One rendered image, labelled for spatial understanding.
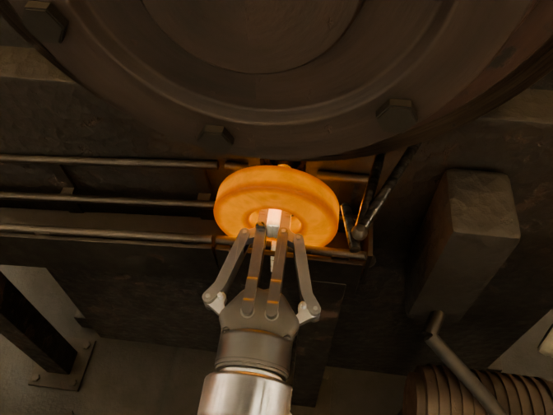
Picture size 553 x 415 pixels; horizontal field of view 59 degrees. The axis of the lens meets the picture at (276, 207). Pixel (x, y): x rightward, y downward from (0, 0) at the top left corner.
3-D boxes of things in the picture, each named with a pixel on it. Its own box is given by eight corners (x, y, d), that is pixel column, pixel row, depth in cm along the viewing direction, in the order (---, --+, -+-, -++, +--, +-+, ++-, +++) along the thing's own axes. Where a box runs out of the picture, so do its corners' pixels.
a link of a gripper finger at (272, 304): (262, 315, 49) (276, 317, 49) (279, 222, 55) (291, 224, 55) (263, 328, 53) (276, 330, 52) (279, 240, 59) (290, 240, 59)
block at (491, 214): (401, 258, 78) (443, 158, 59) (452, 263, 77) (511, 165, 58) (403, 321, 72) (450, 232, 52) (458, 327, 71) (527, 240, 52)
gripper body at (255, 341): (212, 382, 51) (228, 300, 56) (292, 393, 51) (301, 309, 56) (203, 362, 45) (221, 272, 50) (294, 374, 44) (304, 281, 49)
